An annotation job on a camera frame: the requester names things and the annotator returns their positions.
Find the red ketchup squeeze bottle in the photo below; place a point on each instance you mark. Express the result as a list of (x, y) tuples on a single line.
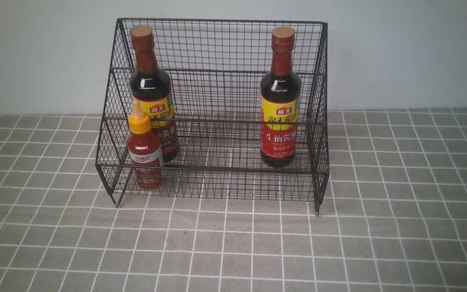
[(144, 147)]

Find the light soy sauce bottle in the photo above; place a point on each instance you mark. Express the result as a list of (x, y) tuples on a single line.
[(280, 102)]

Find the dark soy sauce bottle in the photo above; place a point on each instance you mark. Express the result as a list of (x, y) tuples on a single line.
[(151, 86)]

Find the black wire mesh shelf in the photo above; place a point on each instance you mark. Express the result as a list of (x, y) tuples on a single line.
[(216, 67)]

